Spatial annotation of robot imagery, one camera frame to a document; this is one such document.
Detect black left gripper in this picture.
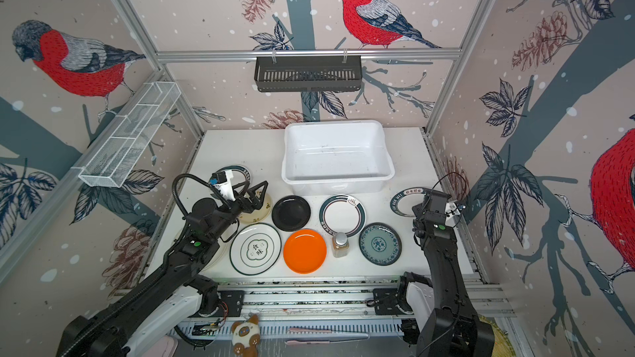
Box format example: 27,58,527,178
210,178,266,242

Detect cream yellow small plate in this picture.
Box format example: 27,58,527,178
238,193,273,225

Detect green red rimmed white plate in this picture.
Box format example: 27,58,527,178
216,165,252,188

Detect green ring lettered plate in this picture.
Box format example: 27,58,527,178
390,187,429,218

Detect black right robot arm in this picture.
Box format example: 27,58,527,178
403,188,495,356

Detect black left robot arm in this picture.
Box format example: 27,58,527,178
56,174,269,356

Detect white plastic bin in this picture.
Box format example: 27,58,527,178
281,120,395,196

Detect white plate with black emblem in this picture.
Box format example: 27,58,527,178
230,223,282,276

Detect teal patterned plate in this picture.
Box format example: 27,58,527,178
359,222,403,266

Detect cream white large plate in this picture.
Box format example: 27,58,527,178
202,229,232,271

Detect orange plate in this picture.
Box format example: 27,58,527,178
283,229,327,274

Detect small amber glass jar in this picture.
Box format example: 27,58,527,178
332,232,350,259

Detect pink tweezers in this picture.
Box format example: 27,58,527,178
284,327,370,345

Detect brown white plush toy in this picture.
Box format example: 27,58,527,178
231,314,261,357

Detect black hanging basket shelf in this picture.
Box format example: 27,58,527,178
254,56,362,93

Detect yellow woven bamboo tray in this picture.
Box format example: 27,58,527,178
480,316,516,357

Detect pink tray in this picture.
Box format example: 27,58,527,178
143,336,178,357

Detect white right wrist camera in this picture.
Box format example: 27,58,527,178
445,201,466,227

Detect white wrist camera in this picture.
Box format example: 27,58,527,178
208,170,235,201
445,201,466,227

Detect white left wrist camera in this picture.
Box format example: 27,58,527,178
208,170,235,201

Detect aluminium rail base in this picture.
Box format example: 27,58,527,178
106,275,517,340

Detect white wire mesh shelf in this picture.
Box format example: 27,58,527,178
79,81,181,188

